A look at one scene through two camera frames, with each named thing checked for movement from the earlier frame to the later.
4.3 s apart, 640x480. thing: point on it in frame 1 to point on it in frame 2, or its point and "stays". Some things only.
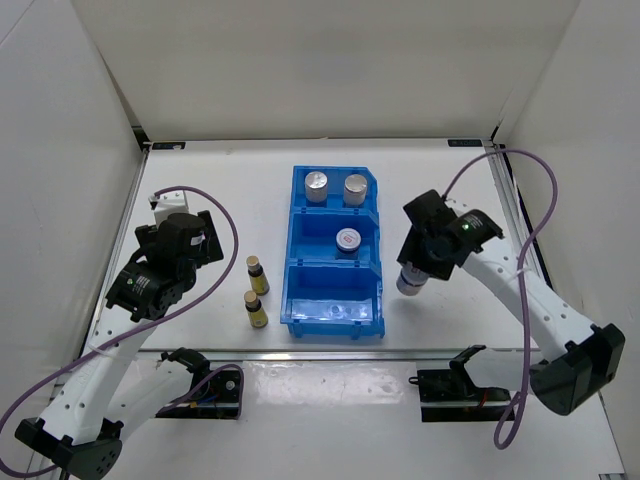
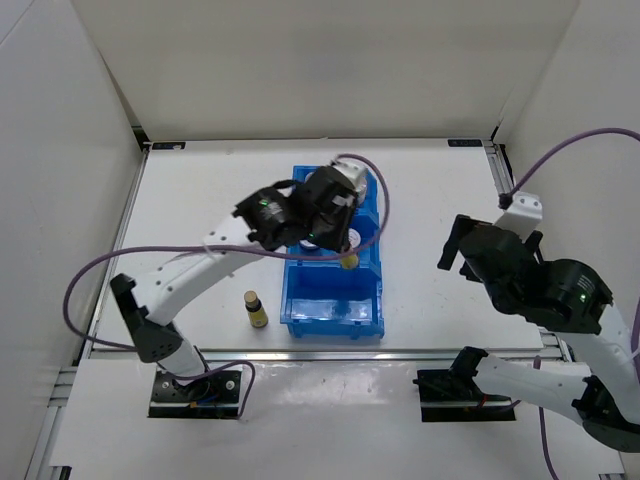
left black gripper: (209, 248) to (338, 236)
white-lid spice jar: (348, 240) stays
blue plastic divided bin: (333, 281) stays
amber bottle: (257, 315) stays
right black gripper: (410, 253) to (461, 223)
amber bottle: (259, 281) to (350, 262)
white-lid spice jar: (410, 280) to (307, 244)
